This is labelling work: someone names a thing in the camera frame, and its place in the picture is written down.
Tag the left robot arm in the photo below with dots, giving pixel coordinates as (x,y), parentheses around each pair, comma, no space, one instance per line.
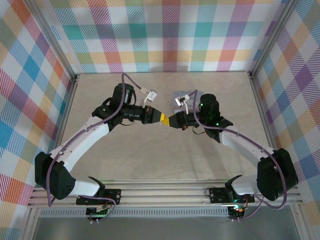
(82,140)

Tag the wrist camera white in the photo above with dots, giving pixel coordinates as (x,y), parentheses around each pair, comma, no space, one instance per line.
(179,100)
(152,95)

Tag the controller circuit board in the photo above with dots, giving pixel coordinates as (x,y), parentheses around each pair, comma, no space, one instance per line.
(96,212)
(237,211)

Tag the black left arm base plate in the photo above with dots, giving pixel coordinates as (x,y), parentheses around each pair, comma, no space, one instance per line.
(112,196)

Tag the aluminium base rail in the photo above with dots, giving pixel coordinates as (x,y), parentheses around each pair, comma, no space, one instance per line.
(162,193)

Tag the aluminium frame post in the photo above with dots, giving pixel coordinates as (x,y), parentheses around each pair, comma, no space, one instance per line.
(54,37)
(272,37)

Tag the right controller circuit board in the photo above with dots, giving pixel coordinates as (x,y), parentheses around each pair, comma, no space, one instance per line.
(237,211)

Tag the left controller circuit board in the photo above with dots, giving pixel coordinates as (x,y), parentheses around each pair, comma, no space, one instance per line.
(96,212)

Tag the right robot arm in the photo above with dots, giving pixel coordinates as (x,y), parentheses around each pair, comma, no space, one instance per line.
(240,142)

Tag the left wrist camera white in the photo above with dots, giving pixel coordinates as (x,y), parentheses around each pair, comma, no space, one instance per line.
(152,95)

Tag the aluminium side rail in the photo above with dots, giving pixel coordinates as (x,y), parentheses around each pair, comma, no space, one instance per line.
(69,100)
(260,100)

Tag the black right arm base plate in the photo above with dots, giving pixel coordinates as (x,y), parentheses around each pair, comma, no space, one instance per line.
(217,195)

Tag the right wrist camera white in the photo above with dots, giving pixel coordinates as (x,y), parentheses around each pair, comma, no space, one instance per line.
(179,100)

